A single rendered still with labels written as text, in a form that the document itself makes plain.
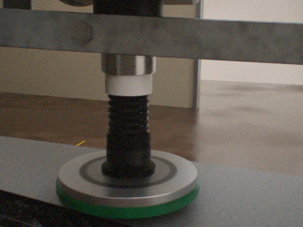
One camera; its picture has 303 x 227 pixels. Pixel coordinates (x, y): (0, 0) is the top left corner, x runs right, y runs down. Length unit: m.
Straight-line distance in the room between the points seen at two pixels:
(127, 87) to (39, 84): 6.31
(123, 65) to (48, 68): 6.16
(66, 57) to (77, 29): 5.94
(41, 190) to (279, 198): 0.38
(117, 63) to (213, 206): 0.26
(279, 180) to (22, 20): 0.50
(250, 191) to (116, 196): 0.25
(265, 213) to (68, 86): 5.99
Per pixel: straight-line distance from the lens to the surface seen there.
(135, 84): 0.52
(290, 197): 0.65
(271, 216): 0.58
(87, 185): 0.53
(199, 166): 0.74
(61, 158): 0.80
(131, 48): 0.49
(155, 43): 0.49
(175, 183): 0.54
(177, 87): 5.63
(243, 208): 0.59
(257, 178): 0.71
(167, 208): 0.51
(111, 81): 0.53
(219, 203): 0.60
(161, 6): 0.53
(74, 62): 6.36
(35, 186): 0.67
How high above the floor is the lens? 1.08
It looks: 12 degrees down
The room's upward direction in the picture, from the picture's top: 1 degrees clockwise
